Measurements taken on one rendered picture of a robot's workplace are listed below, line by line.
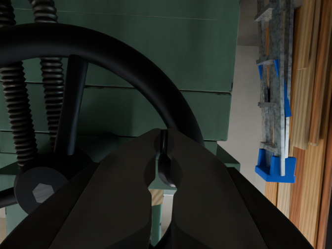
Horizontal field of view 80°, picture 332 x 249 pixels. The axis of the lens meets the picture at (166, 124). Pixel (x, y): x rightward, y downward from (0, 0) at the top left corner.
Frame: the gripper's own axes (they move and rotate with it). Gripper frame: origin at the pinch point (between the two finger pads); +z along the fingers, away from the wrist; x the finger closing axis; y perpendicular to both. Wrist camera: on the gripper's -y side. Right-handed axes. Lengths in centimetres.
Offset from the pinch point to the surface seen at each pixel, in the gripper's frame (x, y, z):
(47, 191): -9.7, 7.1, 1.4
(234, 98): 95, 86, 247
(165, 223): 9, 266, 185
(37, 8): -14.1, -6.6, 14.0
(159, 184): -0.3, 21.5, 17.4
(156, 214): -1, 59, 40
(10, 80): -17.9, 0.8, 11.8
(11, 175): -20.8, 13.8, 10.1
